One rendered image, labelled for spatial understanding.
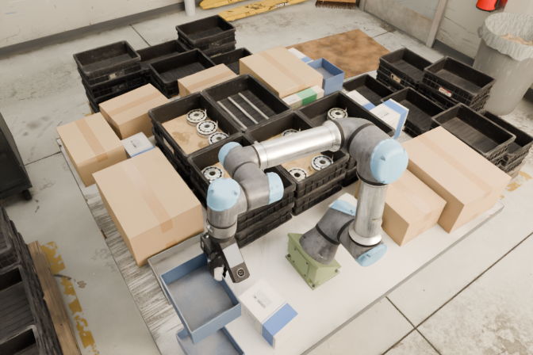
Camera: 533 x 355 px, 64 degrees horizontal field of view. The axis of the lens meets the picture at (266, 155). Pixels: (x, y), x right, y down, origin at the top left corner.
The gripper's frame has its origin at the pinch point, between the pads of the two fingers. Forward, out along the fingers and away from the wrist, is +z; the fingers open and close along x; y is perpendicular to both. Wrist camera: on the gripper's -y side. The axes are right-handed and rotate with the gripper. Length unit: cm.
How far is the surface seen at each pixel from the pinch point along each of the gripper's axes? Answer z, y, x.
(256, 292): 31.5, 6.1, -18.5
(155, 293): 43, 31, 11
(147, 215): 23, 51, 4
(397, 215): 19, 1, -82
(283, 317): 31.2, -6.7, -21.5
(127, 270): 44, 46, 16
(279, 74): 13, 105, -94
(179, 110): 22, 109, -35
